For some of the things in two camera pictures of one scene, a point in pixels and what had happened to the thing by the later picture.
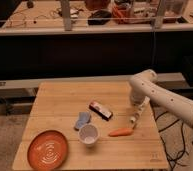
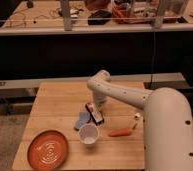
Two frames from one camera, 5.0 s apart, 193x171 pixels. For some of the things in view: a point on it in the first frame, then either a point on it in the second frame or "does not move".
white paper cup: x=89 y=133 does not move
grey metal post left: x=66 y=12 does not move
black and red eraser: x=100 y=110 → x=94 y=113
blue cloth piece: x=83 y=119 does not move
